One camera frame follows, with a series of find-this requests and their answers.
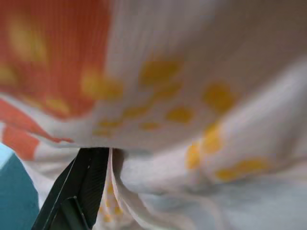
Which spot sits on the teal upholstered bed headboard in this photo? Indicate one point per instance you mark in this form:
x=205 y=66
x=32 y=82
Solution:
x=14 y=196

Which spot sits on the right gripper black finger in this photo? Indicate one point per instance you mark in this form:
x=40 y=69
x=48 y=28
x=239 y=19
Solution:
x=76 y=191

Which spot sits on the pink pillow with coloured dots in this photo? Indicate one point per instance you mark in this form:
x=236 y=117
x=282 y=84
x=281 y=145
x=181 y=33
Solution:
x=168 y=48

